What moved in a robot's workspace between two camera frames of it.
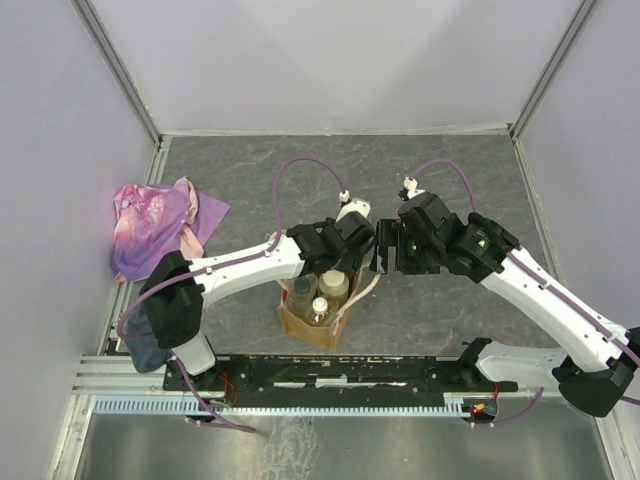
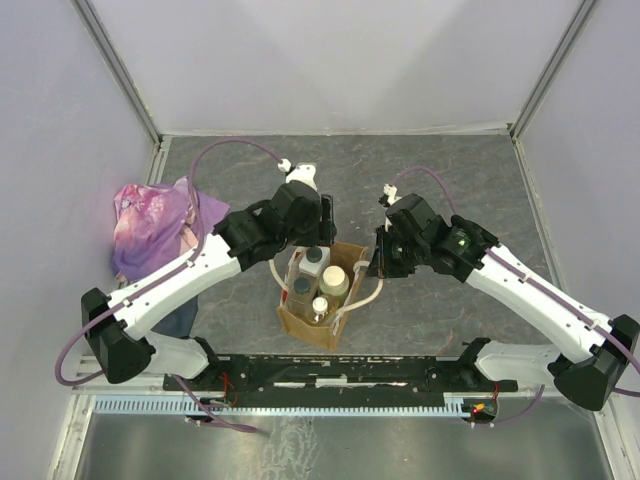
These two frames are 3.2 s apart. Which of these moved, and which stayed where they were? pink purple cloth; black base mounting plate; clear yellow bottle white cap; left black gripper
Moved: left black gripper
Stayed: pink purple cloth; black base mounting plate; clear yellow bottle white cap
